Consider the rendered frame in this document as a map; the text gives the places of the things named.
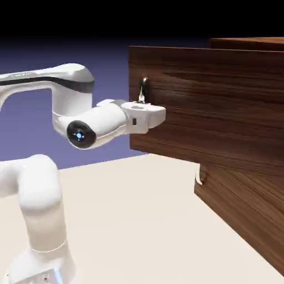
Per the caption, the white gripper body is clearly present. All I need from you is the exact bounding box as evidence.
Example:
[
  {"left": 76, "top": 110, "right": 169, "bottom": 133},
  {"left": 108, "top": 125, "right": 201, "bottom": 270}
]
[{"left": 145, "top": 103, "right": 167, "bottom": 130}]

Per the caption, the dark wood cabinet door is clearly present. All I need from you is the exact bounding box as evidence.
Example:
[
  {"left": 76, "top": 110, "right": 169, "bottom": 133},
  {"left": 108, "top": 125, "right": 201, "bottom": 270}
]
[{"left": 128, "top": 45, "right": 284, "bottom": 183}]

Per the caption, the dark wood cabinet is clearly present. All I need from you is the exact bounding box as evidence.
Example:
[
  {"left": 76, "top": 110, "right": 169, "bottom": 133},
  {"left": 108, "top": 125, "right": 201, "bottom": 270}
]
[{"left": 194, "top": 37, "right": 284, "bottom": 277}]

